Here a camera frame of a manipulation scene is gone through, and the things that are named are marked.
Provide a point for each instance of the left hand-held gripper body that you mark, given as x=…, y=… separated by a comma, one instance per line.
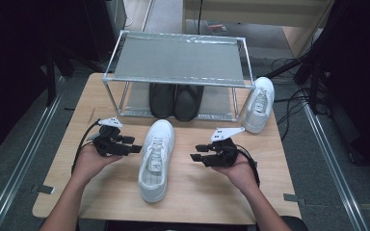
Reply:
x=109, y=144

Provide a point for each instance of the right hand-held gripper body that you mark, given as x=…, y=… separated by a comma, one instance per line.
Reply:
x=223, y=150

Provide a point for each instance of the white sneaker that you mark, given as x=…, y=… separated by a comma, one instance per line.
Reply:
x=155, y=163
x=259, y=106

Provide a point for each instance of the black slipper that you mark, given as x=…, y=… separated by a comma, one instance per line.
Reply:
x=162, y=101
x=188, y=102

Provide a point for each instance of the metal shoe rack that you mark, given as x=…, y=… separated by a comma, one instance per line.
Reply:
x=179, y=57

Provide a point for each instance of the person's left hand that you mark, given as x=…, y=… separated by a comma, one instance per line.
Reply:
x=91, y=163

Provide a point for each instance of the person's right hand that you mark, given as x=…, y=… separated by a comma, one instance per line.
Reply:
x=239, y=174

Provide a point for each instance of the person's dark clothing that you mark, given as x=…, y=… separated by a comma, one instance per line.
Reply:
x=173, y=226

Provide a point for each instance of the black tripod stand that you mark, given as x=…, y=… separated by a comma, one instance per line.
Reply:
x=302, y=69

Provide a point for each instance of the dark cabinet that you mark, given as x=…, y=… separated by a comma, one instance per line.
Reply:
x=109, y=25

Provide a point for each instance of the small red object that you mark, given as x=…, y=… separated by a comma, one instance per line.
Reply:
x=217, y=27

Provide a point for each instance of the black curtain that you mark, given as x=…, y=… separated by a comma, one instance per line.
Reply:
x=13, y=64
x=359, y=64

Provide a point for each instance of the light wooden cabinet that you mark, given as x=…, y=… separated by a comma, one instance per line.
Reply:
x=257, y=12

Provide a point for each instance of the gray table bracket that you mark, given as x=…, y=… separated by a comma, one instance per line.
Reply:
x=295, y=199
x=43, y=189

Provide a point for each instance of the metal floor rail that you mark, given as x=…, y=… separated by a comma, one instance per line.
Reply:
x=339, y=179
x=147, y=16
x=18, y=179

